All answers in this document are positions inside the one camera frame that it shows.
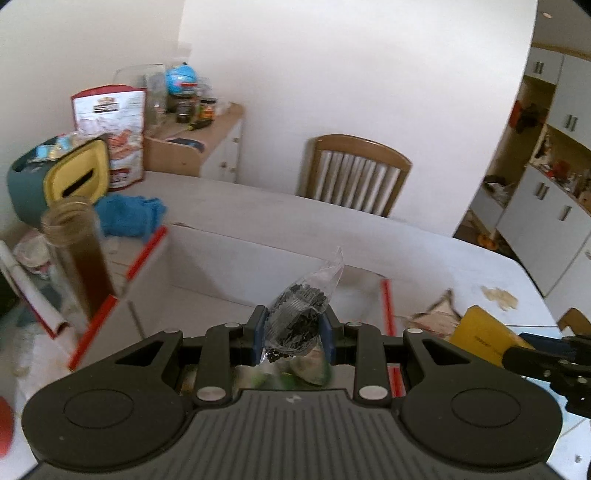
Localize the brown snack wrapper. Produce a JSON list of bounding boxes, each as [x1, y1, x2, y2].
[[406, 288, 463, 343]]

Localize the dark hanging bag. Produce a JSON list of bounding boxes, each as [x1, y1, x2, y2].
[[520, 104, 548, 135]]

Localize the red cardboard box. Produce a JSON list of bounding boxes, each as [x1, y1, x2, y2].
[[68, 224, 408, 398]]

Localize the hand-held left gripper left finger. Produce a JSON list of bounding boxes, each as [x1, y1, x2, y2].
[[113, 305, 269, 408]]

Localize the teal container yellow lid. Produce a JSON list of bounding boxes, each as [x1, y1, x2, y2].
[[6, 136, 112, 227]]

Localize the small packets on container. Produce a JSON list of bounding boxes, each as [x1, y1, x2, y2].
[[28, 131, 86, 162]]

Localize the blue globe toy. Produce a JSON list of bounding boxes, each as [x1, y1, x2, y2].
[[165, 65, 199, 97]]

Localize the glass jar brown liquid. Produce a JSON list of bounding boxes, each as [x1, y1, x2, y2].
[[41, 196, 116, 325]]

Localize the dark jar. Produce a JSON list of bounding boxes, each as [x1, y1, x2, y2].
[[175, 95, 196, 125]]

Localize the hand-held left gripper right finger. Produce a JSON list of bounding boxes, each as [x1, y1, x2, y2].
[[322, 307, 468, 408]]

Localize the red round object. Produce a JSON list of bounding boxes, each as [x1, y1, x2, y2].
[[0, 397, 17, 456]]

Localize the red white snack bag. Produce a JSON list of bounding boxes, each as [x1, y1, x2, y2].
[[71, 84, 147, 191]]

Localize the yellow box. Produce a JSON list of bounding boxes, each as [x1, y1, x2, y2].
[[449, 305, 537, 368]]

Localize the wooden slat-back chair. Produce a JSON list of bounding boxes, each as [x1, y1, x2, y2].
[[558, 307, 591, 343], [298, 134, 413, 218]]

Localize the blue cloth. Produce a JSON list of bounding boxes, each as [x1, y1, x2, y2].
[[95, 194, 168, 240]]

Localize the clear bag of black beads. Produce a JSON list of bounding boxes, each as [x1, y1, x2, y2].
[[257, 246, 345, 371]]

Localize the wooden side cabinet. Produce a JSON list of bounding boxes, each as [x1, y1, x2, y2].
[[144, 102, 245, 184]]

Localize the clutter on low shelf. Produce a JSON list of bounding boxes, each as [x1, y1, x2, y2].
[[482, 175, 520, 199]]

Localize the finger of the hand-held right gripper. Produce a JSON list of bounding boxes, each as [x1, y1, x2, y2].
[[518, 331, 578, 350], [502, 346, 561, 381]]

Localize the white wall cabinet unit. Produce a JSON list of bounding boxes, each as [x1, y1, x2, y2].
[[455, 44, 591, 297]]

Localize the blue flat pad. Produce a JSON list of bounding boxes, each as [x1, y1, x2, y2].
[[166, 137, 205, 153]]

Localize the row of shelf figurines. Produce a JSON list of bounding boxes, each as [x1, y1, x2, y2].
[[531, 134, 591, 204]]

